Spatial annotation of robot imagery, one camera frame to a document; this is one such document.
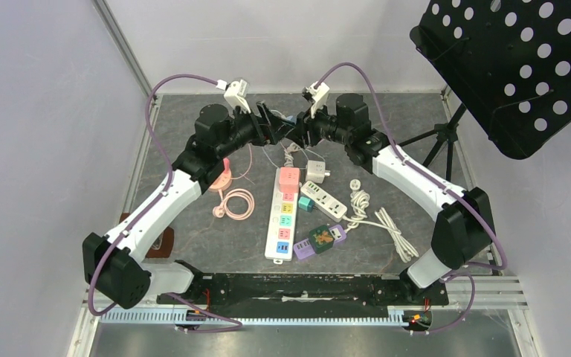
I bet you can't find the dark green cube adapter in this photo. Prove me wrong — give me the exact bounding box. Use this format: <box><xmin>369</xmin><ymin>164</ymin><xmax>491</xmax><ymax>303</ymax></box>
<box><xmin>309</xmin><ymin>225</ymin><xmax>335</xmax><ymax>254</ymax></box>

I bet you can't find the white cable plug bundle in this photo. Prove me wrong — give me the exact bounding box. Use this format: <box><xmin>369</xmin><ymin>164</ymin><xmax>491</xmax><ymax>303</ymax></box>
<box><xmin>283</xmin><ymin>142</ymin><xmax>300</xmax><ymax>167</ymax></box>

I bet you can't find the black music stand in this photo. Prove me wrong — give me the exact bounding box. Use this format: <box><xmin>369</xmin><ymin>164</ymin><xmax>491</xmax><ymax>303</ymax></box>
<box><xmin>409</xmin><ymin>1</ymin><xmax>571</xmax><ymax>160</ymax></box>

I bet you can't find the teal usb charger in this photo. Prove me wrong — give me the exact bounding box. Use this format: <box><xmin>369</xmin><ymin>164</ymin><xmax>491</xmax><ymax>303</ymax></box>
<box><xmin>297</xmin><ymin>196</ymin><xmax>317</xmax><ymax>213</ymax></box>

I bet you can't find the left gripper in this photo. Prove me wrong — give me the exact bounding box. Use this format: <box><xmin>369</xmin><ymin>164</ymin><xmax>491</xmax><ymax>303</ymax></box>
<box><xmin>216</xmin><ymin>101</ymin><xmax>295</xmax><ymax>159</ymax></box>

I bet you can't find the brown wooden metronome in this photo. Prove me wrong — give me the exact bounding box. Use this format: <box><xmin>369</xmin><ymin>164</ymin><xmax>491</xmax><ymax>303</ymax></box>
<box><xmin>117</xmin><ymin>222</ymin><xmax>175</xmax><ymax>261</ymax></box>

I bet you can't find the white power strip cable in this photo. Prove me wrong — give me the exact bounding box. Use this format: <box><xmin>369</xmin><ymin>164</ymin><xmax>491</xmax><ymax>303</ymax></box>
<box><xmin>342</xmin><ymin>178</ymin><xmax>420</xmax><ymax>263</ymax></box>

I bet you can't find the white usb power strip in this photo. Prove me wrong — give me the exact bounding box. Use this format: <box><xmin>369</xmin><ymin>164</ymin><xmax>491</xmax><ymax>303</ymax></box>
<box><xmin>300</xmin><ymin>181</ymin><xmax>347</xmax><ymax>222</ymax></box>

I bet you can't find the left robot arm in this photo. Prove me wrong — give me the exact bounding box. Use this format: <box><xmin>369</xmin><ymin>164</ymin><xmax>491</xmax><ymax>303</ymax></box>
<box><xmin>83</xmin><ymin>101</ymin><xmax>295</xmax><ymax>309</ymax></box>

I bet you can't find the pink coiled hub cable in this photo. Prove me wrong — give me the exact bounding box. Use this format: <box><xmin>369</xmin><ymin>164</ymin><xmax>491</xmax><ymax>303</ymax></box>
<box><xmin>212</xmin><ymin>187</ymin><xmax>257</xmax><ymax>221</ymax></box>

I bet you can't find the white multicolour power strip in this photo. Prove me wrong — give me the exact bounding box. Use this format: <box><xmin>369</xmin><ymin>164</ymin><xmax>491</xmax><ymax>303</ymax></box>
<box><xmin>264</xmin><ymin>167</ymin><xmax>299</xmax><ymax>265</ymax></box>

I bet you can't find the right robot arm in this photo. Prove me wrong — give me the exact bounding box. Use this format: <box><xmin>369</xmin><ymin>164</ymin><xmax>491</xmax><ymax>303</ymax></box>
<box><xmin>286</xmin><ymin>94</ymin><xmax>497</xmax><ymax>303</ymax></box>

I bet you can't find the pink cube socket adapter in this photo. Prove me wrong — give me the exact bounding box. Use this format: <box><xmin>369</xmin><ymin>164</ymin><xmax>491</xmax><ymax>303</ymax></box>
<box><xmin>278</xmin><ymin>167</ymin><xmax>300</xmax><ymax>194</ymax></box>

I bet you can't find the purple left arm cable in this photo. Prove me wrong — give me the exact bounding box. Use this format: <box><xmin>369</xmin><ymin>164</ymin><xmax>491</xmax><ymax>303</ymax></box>
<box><xmin>86</xmin><ymin>74</ymin><xmax>245</xmax><ymax>335</ymax></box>

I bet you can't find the purple power strip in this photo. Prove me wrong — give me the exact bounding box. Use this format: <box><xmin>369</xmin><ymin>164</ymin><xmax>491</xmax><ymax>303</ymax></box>
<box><xmin>294</xmin><ymin>225</ymin><xmax>347</xmax><ymax>260</ymax></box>

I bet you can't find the white cube adapter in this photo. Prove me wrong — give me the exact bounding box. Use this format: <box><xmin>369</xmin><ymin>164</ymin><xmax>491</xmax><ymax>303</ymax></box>
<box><xmin>306</xmin><ymin>160</ymin><xmax>331</xmax><ymax>184</ymax></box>

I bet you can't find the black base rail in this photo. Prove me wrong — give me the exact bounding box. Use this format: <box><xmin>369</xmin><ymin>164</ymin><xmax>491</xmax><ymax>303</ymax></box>
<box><xmin>180</xmin><ymin>273</ymin><xmax>449</xmax><ymax>319</ymax></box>

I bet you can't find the mint green usb cable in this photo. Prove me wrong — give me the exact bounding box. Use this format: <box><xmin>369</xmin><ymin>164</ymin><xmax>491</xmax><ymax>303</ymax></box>
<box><xmin>260</xmin><ymin>110</ymin><xmax>316</xmax><ymax>171</ymax></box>

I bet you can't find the round pink socket hub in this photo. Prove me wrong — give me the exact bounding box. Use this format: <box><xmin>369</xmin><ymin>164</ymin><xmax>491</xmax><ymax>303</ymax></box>
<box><xmin>208</xmin><ymin>158</ymin><xmax>232</xmax><ymax>193</ymax></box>

